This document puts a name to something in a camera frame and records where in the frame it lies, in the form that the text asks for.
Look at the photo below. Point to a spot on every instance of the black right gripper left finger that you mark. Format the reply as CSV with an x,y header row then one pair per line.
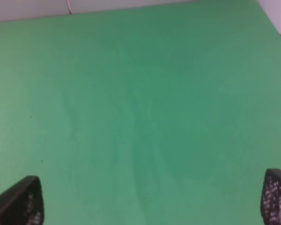
x,y
22,203

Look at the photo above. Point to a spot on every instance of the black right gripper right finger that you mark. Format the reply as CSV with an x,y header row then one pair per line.
x,y
270,203

